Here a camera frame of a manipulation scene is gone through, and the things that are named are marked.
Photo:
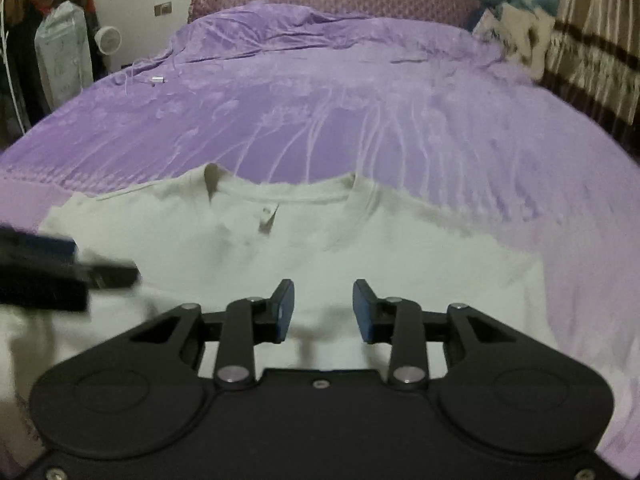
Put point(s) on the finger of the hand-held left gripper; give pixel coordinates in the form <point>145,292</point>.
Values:
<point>47,247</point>
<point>107,275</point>

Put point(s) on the clear plastic garment bag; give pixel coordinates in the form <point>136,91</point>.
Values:
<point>62,60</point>

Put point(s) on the white t-shirt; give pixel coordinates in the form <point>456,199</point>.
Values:
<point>320,240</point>

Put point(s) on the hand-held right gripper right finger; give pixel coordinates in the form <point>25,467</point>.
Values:
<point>362,312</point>

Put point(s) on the cream patterned cushion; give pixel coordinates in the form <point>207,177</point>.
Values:
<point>520,35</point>

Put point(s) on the striped beige curtain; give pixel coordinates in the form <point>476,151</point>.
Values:
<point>595,50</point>

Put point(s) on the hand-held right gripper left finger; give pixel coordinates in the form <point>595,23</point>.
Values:
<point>285,310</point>

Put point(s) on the dark hanging clothes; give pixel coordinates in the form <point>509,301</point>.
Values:
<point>25,35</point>

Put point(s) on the small white fan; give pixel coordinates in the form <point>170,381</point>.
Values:
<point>109,40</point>

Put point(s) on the wall socket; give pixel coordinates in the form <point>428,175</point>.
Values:
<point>163,8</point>

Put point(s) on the purple blanket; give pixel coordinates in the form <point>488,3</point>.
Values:
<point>350,110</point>

